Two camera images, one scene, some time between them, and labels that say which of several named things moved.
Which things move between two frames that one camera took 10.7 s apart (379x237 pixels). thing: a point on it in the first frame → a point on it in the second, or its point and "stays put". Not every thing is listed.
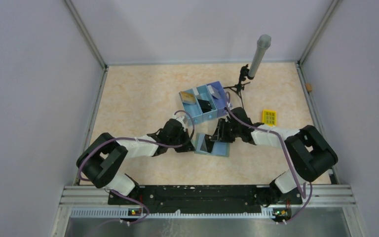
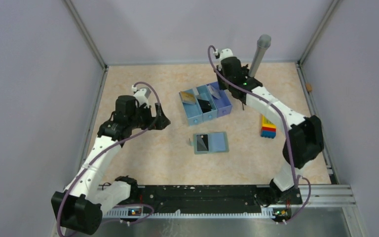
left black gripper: [189, 147] → [148, 110]
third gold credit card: [187, 98] stays put
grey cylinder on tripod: [263, 44] stays put
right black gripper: [220, 135] → [219, 69]
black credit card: [205, 105] stays put
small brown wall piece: [309, 87] stays put
